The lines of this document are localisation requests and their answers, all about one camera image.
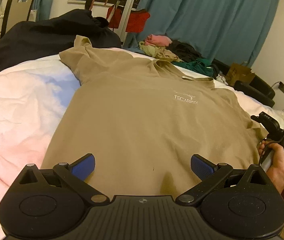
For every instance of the wide blue curtain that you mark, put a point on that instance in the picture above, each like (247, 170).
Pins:
(207, 17)

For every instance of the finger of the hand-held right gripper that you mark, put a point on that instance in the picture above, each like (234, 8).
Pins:
(265, 119)

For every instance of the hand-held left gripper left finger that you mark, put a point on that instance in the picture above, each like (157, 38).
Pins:
(83, 168)

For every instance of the brown paper bag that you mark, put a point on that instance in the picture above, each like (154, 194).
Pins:
(239, 73)

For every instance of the dark navy garment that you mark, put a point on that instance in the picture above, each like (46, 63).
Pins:
(44, 35)

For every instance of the pink cloth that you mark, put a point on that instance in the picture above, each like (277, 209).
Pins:
(159, 40)

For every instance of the beige clothes pile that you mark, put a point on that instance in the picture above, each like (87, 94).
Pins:
(157, 52)

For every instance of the black clothes pile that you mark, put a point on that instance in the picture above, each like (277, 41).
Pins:
(184, 50)

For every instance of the pastel bed sheet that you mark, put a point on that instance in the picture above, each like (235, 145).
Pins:
(19, 105)

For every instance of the beige and black chair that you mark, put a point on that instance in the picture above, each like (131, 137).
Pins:
(16, 10)

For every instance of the person's right hand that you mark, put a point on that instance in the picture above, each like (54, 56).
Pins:
(278, 165)

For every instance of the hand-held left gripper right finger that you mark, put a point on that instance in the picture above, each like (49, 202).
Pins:
(202, 167)

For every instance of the red bag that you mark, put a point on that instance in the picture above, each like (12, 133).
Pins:
(138, 21)

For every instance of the tan t-shirt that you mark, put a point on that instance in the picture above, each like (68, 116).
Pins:
(137, 125)

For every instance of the black sofa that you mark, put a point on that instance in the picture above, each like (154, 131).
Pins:
(259, 90)

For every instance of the white metal stand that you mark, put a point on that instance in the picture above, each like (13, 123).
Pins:
(125, 7)

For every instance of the white cloth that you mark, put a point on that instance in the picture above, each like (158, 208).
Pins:
(222, 78)

